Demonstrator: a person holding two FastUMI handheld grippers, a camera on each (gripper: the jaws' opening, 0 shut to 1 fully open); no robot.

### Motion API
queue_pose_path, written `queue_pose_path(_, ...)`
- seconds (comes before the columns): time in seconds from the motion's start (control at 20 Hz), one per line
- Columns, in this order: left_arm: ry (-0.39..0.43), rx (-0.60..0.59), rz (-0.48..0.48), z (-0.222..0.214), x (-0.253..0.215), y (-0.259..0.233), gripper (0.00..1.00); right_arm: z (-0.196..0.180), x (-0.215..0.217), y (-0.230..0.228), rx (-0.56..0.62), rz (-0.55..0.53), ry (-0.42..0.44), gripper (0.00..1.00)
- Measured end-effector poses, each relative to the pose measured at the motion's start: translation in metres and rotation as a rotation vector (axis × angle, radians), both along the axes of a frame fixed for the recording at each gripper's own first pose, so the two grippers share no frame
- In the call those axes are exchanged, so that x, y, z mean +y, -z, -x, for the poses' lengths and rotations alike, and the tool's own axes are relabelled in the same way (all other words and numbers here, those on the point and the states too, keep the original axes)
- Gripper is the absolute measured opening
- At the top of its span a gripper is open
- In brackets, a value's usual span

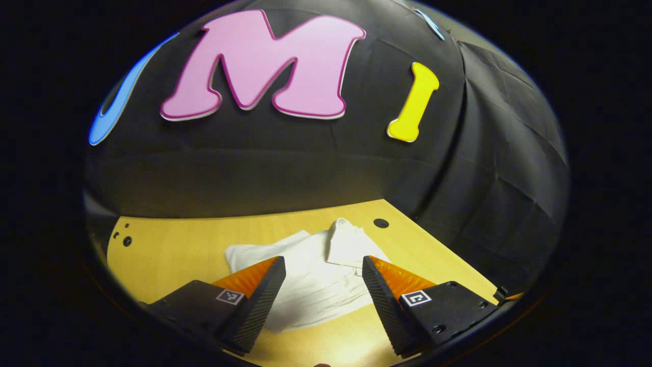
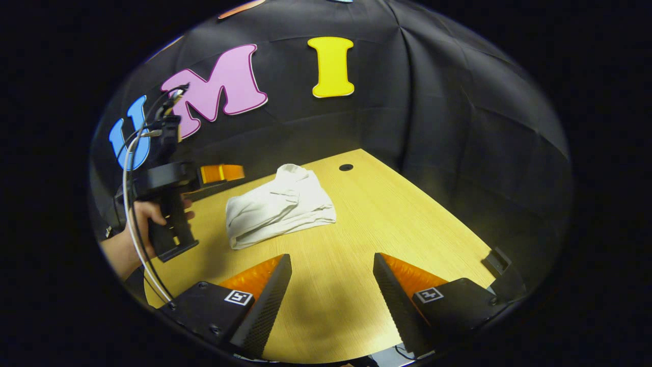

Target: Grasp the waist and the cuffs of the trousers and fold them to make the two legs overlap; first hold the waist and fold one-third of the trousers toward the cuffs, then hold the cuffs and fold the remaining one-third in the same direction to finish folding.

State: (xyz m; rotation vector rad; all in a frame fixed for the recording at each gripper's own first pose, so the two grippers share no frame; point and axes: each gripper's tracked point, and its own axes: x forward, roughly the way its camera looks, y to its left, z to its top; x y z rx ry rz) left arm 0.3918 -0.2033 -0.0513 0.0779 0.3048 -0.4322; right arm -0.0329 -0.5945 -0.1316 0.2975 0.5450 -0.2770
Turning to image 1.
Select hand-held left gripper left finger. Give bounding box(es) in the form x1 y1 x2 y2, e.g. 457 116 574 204
139 256 287 356

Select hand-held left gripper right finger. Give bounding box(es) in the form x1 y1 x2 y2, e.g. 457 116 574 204
362 255 500 359

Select white jeans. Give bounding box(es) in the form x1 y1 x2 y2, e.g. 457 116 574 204
225 218 392 334

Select black backdrop cloth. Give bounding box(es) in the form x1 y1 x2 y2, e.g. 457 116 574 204
84 0 570 296

